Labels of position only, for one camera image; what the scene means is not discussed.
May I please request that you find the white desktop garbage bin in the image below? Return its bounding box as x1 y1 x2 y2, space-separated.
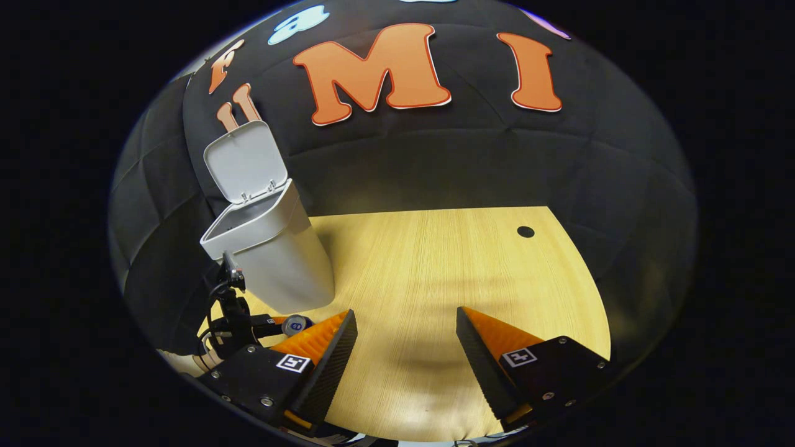
200 120 336 314

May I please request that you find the blue pop can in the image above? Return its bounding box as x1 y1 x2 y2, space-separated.
281 315 313 338

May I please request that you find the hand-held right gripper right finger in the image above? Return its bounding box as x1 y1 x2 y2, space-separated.
455 306 614 435

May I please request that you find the wooden desktop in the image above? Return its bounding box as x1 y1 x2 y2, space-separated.
198 206 612 443

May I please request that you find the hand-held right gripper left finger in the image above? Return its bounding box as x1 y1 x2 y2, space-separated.
198 309 359 435

